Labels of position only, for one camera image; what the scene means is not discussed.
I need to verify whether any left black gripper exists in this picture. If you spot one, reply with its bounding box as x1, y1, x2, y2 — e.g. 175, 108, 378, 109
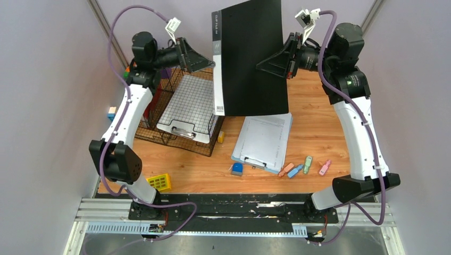
151, 38, 214, 74

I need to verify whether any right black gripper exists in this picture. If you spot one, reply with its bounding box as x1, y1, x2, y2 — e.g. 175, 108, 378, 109
256, 31, 337, 79

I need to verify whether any black folder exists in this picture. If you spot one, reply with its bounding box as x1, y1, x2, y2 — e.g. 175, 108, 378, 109
211, 1, 289, 116

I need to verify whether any blue clipboard with papers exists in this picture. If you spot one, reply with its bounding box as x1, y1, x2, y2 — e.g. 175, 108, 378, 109
231, 113, 293, 174

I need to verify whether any red folder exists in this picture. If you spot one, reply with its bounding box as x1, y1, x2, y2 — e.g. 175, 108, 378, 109
143, 86, 162, 125

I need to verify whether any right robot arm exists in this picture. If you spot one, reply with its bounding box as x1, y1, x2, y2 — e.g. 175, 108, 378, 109
256, 23, 400, 222

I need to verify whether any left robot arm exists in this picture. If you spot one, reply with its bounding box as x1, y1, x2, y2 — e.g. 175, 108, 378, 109
89, 32, 215, 219

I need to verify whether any white grid clipboard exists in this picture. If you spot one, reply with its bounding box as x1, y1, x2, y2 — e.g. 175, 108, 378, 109
156, 75, 216, 143

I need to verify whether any yellow eraser block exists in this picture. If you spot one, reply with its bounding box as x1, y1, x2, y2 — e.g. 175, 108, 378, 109
217, 131, 225, 143

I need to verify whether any blue white block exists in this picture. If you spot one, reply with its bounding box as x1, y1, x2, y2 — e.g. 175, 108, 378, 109
107, 107, 116, 122

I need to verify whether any green highlighter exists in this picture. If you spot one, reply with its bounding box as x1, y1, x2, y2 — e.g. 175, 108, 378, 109
303, 156, 313, 174

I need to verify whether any orange highlighter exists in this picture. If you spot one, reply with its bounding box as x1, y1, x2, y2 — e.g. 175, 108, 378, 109
278, 163, 295, 177

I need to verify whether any blue highlighter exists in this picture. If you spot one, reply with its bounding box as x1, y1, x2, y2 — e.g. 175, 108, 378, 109
287, 164, 304, 179

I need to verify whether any blue stamp block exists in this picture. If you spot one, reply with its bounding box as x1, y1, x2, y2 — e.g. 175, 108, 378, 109
231, 163, 244, 176

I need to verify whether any yellow grid box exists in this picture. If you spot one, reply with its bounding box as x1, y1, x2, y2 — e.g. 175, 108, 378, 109
146, 173, 172, 193

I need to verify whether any black wire basket organizer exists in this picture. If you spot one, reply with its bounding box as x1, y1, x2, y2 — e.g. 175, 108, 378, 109
135, 67, 224, 157

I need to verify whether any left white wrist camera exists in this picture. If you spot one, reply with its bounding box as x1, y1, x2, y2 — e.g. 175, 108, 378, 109
165, 17, 181, 43

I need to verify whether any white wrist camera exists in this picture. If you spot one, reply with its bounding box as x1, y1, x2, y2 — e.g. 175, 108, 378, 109
165, 17, 181, 43
294, 8, 321, 44

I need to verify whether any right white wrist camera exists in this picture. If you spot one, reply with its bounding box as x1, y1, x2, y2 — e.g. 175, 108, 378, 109
294, 8, 321, 44

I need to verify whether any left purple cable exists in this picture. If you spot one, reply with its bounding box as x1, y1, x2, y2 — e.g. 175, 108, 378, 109
98, 5, 198, 243

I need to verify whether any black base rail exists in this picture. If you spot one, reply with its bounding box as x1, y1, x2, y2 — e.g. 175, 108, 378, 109
110, 193, 339, 234

